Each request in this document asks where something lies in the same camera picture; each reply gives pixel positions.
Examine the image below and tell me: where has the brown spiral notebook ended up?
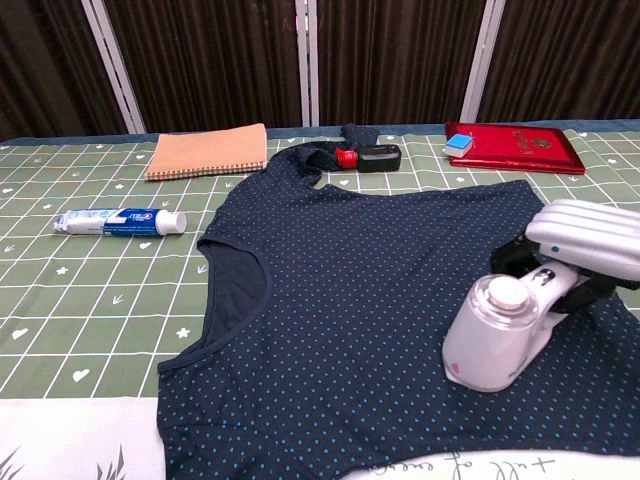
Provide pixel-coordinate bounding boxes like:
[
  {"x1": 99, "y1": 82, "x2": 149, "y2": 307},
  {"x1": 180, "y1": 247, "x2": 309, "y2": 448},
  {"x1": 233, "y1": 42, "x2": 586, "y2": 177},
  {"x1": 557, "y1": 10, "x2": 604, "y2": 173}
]
[{"x1": 144, "y1": 122, "x2": 268, "y2": 182}]

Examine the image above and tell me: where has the blue white eraser block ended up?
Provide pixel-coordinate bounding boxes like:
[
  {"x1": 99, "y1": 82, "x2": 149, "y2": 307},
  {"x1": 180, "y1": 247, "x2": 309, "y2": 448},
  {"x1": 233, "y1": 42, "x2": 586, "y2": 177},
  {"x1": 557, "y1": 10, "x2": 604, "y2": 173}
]
[{"x1": 443, "y1": 132, "x2": 474, "y2": 157}]

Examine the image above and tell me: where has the small black device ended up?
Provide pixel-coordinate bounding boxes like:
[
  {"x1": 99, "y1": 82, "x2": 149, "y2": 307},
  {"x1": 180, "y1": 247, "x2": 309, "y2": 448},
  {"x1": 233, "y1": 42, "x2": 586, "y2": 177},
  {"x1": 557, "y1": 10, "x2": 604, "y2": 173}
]
[{"x1": 357, "y1": 143, "x2": 403, "y2": 174}]

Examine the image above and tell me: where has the white handheld steamer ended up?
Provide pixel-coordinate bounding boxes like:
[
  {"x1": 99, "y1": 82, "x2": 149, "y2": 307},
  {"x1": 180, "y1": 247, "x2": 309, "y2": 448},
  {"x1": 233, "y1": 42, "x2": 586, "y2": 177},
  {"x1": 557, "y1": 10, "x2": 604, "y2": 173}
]
[{"x1": 441, "y1": 259, "x2": 582, "y2": 393}]

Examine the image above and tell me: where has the red certificate book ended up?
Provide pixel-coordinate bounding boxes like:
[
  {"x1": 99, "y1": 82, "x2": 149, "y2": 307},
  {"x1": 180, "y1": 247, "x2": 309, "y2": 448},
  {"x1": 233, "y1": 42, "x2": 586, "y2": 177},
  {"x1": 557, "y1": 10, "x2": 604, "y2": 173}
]
[{"x1": 444, "y1": 121, "x2": 587, "y2": 176}]

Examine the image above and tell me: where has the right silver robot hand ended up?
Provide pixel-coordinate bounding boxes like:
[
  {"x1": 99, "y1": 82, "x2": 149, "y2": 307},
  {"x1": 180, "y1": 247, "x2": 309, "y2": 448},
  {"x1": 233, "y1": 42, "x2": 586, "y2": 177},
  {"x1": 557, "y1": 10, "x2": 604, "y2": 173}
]
[{"x1": 489, "y1": 198, "x2": 640, "y2": 314}]

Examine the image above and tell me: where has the dark brown curtain panel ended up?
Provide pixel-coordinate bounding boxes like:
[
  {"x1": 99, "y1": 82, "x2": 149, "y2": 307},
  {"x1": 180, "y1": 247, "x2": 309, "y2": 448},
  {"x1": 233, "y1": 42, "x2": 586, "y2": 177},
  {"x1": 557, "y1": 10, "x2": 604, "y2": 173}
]
[
  {"x1": 104, "y1": 0, "x2": 302, "y2": 134},
  {"x1": 316, "y1": 0, "x2": 485, "y2": 127},
  {"x1": 478, "y1": 0, "x2": 640, "y2": 123},
  {"x1": 0, "y1": 0, "x2": 132, "y2": 141}
]

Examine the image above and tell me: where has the navy dotted t-shirt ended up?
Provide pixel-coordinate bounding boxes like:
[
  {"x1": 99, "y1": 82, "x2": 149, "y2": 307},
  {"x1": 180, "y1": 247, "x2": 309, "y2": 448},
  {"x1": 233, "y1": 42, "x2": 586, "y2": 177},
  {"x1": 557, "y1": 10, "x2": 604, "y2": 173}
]
[{"x1": 156, "y1": 122, "x2": 640, "y2": 480}]

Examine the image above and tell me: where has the white partition frame post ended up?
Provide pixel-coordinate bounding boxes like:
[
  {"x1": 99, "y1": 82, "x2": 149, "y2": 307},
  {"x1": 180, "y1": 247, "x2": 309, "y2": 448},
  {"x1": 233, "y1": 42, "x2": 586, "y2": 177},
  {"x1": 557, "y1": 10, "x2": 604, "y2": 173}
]
[
  {"x1": 458, "y1": 0, "x2": 507, "y2": 123},
  {"x1": 294, "y1": 0, "x2": 320, "y2": 128},
  {"x1": 82, "y1": 0, "x2": 147, "y2": 135}
]

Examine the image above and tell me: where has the green grid tablecloth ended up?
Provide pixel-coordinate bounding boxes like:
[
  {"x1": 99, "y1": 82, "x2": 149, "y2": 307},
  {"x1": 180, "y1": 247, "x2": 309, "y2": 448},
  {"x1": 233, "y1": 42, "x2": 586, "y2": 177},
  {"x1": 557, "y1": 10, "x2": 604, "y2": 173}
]
[{"x1": 0, "y1": 118, "x2": 640, "y2": 480}]

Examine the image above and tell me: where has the white blue toothpaste tube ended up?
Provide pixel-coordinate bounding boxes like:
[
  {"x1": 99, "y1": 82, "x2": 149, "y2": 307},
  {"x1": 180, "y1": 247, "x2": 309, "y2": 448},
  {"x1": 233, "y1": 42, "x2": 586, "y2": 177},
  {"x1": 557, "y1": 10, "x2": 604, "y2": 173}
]
[{"x1": 53, "y1": 207, "x2": 188, "y2": 237}]

